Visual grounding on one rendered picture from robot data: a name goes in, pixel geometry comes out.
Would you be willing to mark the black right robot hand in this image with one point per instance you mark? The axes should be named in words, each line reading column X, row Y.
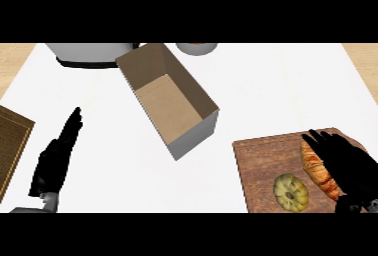
column 352, row 166

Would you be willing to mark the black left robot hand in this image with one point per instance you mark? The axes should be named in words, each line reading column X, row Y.
column 54, row 156

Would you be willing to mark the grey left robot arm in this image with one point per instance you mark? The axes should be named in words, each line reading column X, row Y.
column 42, row 204

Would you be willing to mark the golden brown croissant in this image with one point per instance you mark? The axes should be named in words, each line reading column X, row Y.
column 318, row 171

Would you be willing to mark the brown wooden cutting board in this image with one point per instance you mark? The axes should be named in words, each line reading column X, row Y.
column 275, row 173

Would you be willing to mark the open cardboard box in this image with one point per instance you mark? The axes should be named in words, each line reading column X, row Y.
column 170, row 100

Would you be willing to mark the brown woven placemat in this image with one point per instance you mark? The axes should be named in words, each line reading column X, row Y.
column 12, row 146

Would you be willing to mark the yellow round pastry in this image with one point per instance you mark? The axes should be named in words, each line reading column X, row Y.
column 291, row 192

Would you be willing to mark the grey appliance with black base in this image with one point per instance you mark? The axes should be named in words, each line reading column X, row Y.
column 91, row 55

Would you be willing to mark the grey round container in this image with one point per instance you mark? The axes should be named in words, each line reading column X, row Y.
column 197, row 48

